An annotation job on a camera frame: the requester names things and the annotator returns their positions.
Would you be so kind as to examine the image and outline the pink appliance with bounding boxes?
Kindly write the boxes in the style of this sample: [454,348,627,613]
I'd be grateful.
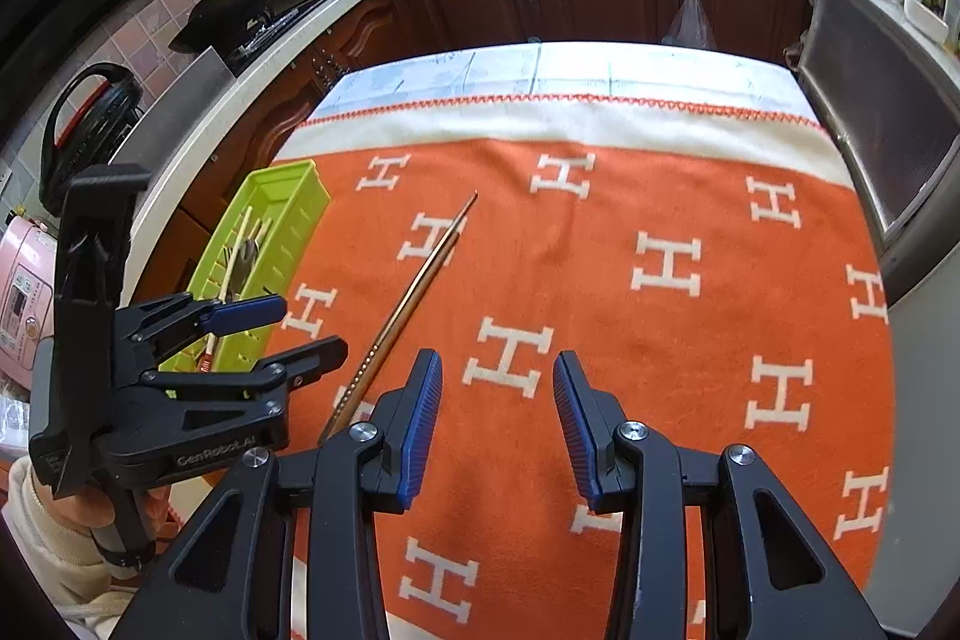
[0,216,57,390]

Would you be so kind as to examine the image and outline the steel ladle spoon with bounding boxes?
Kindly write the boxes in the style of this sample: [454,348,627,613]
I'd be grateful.
[223,237,260,302]

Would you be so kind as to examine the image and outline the white plastic bag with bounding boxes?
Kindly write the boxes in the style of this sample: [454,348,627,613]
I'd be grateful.
[662,0,716,50]

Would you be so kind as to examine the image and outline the left hand holding gripper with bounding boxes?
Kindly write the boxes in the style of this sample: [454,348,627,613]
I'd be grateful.
[29,458,175,533]

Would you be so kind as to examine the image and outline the orange blanket with H pattern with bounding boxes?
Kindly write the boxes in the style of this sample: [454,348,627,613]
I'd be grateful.
[270,92,893,638]

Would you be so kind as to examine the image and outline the black rice cooker red handle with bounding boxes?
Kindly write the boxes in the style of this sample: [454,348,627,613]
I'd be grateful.
[39,62,143,218]

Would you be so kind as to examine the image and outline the brown wooden kitchen cabinets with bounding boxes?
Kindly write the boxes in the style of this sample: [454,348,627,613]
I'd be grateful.
[132,0,812,301]

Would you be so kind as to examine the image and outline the metal chopstick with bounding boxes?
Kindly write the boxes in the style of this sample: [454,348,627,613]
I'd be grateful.
[317,191,478,445]

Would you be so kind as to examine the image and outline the lime green plastic tray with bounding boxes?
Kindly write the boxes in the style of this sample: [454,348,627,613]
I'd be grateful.
[160,159,331,372]

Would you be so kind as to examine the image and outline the black wok pan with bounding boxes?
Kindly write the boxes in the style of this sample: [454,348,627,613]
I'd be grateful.
[169,0,299,55]

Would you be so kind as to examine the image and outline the grey side cabinet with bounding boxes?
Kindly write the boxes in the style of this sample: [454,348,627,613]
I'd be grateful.
[797,0,958,302]

